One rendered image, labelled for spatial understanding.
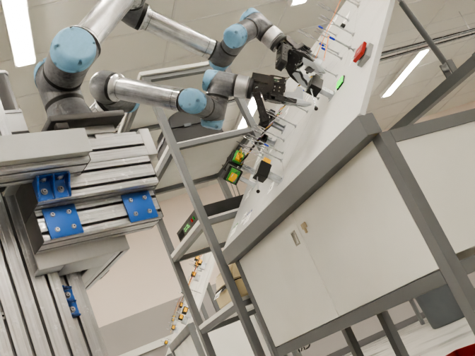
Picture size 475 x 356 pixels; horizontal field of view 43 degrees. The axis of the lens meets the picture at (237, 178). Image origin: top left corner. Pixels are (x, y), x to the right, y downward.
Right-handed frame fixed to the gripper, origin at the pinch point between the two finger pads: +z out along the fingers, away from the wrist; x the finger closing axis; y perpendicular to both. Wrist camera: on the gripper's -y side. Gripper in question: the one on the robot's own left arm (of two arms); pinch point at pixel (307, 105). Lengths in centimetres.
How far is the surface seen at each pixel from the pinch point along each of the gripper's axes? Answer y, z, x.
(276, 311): -77, 4, 46
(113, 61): 54, -186, 336
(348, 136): -10.0, 13.6, -24.3
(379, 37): 23.2, 17.4, -11.7
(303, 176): -23.0, 3.5, -0.9
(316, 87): 7.4, 1.6, 5.0
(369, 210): -29.6, 24.5, -17.1
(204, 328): -105, -29, 104
